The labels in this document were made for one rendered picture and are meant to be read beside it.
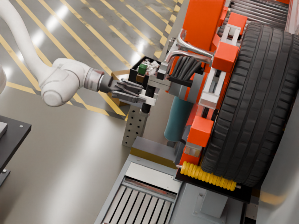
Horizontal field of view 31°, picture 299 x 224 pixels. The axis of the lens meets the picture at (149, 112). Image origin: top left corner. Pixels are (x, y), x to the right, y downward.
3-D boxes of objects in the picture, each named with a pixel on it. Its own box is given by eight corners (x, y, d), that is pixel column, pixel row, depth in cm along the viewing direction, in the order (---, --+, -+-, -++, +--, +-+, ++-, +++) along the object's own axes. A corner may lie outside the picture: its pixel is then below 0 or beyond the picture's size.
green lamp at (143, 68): (144, 75, 277) (146, 68, 275) (137, 73, 278) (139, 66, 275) (146, 71, 281) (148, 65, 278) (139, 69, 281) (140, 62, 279)
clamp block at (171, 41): (186, 56, 242) (188, 46, 239) (166, 50, 243) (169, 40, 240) (188, 52, 246) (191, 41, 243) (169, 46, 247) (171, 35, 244)
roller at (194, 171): (238, 196, 236) (242, 186, 233) (173, 174, 239) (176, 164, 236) (240, 187, 241) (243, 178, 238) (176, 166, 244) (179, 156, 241)
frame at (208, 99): (191, 180, 223) (229, 66, 193) (175, 175, 223) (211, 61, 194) (212, 114, 268) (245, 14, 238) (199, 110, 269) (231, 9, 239)
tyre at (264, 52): (309, 66, 184) (304, 21, 243) (242, 45, 186) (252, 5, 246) (247, 218, 212) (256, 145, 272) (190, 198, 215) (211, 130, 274)
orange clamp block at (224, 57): (230, 74, 204) (234, 62, 196) (210, 67, 205) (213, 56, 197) (235, 58, 207) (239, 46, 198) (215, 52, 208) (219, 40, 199)
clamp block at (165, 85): (168, 91, 214) (171, 80, 211) (147, 85, 214) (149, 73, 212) (171, 86, 218) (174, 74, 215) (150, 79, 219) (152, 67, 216)
